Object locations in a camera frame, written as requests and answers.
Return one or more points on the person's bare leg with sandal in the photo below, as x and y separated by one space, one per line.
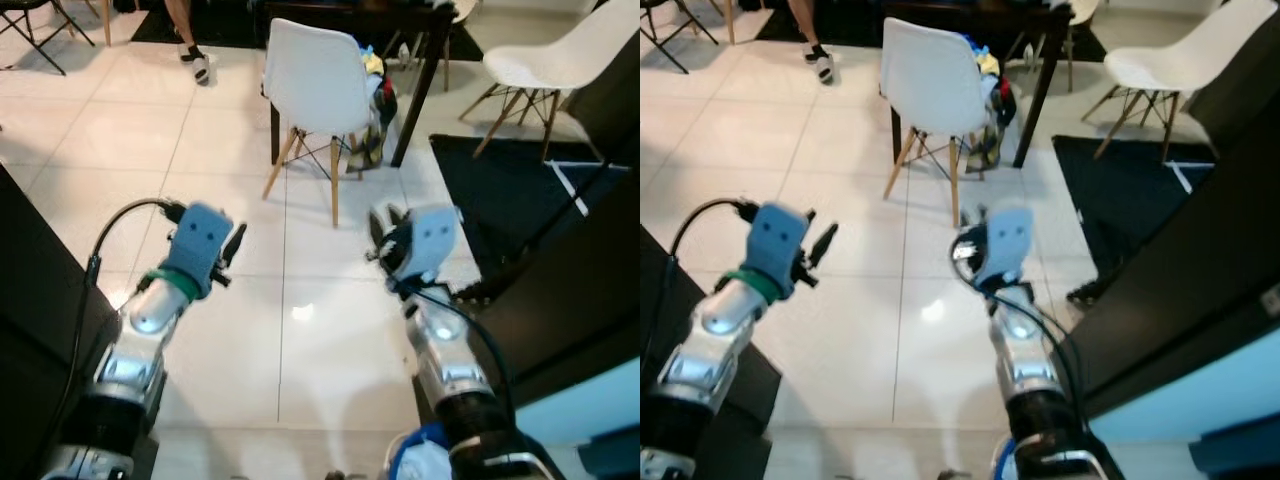
812 45
190 45

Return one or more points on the white shell wooden leg chair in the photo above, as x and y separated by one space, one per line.
1180 55
320 90
560 60
935 90

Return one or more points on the dark wooden dining table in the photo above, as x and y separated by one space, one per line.
420 60
1040 70

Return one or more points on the colourful clothes pile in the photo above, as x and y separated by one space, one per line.
375 110
992 110

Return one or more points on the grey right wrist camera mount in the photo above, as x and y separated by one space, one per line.
1010 240
432 240

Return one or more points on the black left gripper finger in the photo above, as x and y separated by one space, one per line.
236 244
825 244

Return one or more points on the dark floor rug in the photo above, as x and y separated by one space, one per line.
200 25
840 22

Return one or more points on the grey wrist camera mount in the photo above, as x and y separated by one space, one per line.
432 240
200 240
780 240
1010 240

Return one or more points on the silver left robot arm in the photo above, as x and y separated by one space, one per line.
715 340
140 340

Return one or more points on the black folding chair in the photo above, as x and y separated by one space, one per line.
40 25
670 25

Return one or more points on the blue rimmed white object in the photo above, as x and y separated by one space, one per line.
1003 460
420 460

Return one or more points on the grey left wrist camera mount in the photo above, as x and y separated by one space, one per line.
200 240
780 240

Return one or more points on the tall black furniture panel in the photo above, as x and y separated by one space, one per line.
590 260
1200 250

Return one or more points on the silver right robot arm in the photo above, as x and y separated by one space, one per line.
450 360
1025 360

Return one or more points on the black floor mat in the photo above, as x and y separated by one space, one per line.
1120 190
510 190

